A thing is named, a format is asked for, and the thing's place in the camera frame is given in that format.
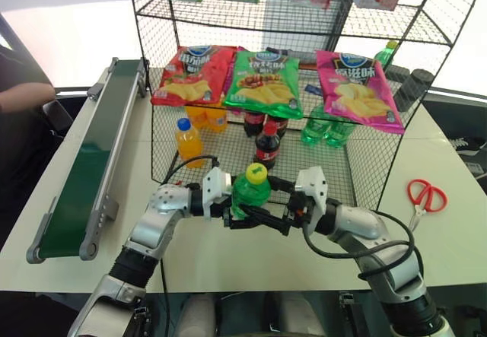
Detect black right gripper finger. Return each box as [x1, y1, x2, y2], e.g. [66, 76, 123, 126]
[266, 176, 298, 195]
[240, 204, 294, 237]

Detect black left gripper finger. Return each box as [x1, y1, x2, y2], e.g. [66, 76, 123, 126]
[227, 215, 263, 233]

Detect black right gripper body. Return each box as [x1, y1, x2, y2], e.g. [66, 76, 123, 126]
[285, 191, 315, 232]

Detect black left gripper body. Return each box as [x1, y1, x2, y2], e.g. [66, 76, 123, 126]
[209, 195, 237, 229]

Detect green soda bottle yellow cap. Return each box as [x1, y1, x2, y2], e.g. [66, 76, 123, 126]
[231, 164, 273, 221]
[372, 40, 400, 74]

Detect green conveyor belt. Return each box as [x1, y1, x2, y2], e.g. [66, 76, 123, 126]
[25, 56, 150, 265]

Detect cola bottle red cap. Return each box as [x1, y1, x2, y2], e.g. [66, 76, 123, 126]
[253, 120, 282, 171]

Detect orange soda bottle blue cap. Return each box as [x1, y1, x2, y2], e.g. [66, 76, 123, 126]
[174, 117, 205, 170]

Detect green chips bag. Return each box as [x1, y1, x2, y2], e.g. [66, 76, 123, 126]
[221, 49, 305, 121]

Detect magenta chips bag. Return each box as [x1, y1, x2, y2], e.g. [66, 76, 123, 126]
[315, 49, 406, 135]

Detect dark blue packet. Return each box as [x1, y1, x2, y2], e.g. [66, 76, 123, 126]
[265, 46, 317, 68]

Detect red chips bag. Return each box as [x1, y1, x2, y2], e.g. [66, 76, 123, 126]
[150, 44, 238, 107]

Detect black cylinder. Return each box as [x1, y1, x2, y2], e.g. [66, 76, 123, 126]
[393, 68, 435, 112]
[385, 65, 412, 87]

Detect black chair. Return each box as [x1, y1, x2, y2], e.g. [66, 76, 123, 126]
[40, 98, 75, 138]

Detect person dark torso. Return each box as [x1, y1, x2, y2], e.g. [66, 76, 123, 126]
[0, 12, 58, 216]

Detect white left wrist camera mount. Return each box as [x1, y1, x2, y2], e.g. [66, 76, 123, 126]
[201, 167, 234, 221]

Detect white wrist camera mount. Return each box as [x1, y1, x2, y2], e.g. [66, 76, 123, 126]
[294, 166, 329, 224]
[201, 167, 234, 221]

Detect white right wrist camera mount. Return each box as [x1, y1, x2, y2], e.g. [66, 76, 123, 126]
[294, 166, 329, 224]

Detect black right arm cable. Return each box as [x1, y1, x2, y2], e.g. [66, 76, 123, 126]
[301, 209, 425, 281]

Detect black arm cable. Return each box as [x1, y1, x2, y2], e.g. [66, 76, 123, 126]
[301, 209, 425, 281]
[159, 154, 223, 187]

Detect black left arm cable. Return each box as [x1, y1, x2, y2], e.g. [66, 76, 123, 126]
[159, 154, 223, 187]

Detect thin black hanging cable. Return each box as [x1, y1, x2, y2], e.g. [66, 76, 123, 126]
[159, 257, 172, 337]

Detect red handled scissors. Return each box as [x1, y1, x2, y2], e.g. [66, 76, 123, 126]
[406, 178, 449, 232]

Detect black wire rack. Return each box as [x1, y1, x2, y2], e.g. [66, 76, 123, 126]
[127, 0, 479, 213]

